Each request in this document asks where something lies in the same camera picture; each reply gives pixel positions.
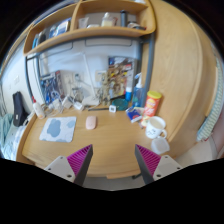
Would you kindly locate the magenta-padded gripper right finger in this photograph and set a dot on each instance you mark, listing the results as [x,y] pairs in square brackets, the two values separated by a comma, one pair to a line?
[163,165]

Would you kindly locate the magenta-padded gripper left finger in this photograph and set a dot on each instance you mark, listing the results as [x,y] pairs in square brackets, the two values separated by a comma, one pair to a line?
[65,166]

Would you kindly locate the pink computer mouse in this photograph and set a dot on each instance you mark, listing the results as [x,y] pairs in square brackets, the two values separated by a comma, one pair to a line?
[91,122]

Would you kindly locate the white grey-blue printed mouse pad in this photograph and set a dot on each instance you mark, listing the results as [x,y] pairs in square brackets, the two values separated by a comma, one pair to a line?
[58,129]

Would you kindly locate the clear plastic container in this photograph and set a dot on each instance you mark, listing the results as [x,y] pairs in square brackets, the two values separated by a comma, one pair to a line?
[160,145]

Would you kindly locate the white mug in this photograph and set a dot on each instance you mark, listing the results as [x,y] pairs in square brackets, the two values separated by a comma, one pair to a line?
[154,128]

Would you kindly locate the blue tissue pack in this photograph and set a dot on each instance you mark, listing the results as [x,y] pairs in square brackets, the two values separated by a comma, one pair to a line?
[134,115]

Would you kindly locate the yellow red chips can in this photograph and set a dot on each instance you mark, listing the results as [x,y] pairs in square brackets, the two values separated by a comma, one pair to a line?
[151,106]

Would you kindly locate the light bedding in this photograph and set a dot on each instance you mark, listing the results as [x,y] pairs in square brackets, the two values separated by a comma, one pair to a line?
[10,140]

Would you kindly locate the white red-pump lotion bottle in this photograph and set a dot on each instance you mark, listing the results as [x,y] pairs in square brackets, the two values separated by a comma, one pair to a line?
[39,110]

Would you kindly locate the white power strip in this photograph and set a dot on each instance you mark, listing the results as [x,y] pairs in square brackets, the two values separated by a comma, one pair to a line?
[78,105]

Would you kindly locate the white adapter box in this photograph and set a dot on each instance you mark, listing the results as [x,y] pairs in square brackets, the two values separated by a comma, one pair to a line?
[66,102]

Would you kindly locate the black ruler strip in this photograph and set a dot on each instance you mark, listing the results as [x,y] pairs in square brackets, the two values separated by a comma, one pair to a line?
[98,108]

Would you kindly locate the teal bowl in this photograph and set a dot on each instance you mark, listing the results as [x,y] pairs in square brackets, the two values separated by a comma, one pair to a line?
[122,104]

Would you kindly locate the blue spray bottle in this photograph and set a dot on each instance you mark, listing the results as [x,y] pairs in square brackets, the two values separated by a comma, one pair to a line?
[138,93]

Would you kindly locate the blue-capped white tube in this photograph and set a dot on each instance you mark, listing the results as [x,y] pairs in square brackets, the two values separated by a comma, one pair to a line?
[128,93]

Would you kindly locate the robot model kit box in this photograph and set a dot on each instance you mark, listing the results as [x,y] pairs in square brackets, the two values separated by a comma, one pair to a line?
[50,86]

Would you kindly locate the tan robot figure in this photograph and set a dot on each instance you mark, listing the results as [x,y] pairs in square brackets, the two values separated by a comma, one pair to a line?
[106,90]

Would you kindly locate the colourful poster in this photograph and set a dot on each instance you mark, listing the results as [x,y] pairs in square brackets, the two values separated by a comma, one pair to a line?
[121,76]

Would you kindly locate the wooden wall shelf unit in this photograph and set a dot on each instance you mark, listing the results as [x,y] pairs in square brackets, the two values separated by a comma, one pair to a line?
[100,31]

